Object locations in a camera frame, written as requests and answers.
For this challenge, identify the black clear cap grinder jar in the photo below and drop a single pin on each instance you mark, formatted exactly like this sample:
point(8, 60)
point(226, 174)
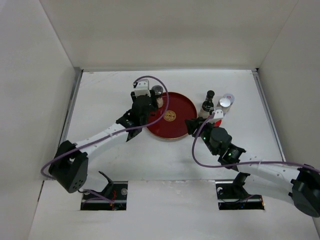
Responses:
point(158, 91)

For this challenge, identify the white cap jar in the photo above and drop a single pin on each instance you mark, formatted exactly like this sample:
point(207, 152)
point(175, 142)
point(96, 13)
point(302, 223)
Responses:
point(230, 97)

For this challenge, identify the metal table rail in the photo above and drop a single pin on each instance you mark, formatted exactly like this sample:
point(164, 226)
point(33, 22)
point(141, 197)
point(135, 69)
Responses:
point(255, 73)
point(71, 105)

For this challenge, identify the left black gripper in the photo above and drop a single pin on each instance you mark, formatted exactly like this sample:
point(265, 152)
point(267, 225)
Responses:
point(153, 107)

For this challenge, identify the black cap sauce bottle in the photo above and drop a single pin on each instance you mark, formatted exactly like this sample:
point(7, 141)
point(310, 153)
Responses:
point(207, 106)

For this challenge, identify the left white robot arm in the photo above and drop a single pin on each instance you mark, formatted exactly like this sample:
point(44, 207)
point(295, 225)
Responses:
point(71, 161)

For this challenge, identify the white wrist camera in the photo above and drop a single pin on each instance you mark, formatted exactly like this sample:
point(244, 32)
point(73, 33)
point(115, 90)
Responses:
point(217, 115)
point(141, 87)

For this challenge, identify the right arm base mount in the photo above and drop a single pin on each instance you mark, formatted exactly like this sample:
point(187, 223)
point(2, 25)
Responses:
point(231, 195)

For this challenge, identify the right metal table rail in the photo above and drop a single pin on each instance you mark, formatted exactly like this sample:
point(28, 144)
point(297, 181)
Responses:
point(255, 73)

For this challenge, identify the red round tray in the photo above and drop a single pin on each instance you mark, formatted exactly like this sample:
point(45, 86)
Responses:
point(175, 110)

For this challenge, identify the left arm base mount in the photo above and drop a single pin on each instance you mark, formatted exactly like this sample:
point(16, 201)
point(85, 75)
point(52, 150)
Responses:
point(116, 191)

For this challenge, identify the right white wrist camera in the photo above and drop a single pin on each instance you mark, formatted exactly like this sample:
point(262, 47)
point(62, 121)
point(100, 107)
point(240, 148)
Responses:
point(217, 115)

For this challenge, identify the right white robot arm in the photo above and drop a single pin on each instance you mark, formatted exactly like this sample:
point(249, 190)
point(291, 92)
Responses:
point(294, 183)

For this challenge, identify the silver cap pepper jar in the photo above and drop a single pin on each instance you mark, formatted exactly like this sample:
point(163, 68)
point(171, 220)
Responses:
point(224, 104)

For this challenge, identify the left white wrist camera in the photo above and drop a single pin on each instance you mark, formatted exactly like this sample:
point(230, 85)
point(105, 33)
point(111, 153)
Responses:
point(141, 87)

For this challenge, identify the red cap sauce jar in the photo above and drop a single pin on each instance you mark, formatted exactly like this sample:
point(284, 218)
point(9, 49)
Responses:
point(217, 123)

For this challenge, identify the left metal table rail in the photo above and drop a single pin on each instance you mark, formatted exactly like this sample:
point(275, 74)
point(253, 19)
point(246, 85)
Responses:
point(71, 105)

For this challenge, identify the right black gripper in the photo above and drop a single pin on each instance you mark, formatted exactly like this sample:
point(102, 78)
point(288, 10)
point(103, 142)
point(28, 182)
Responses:
point(193, 124)

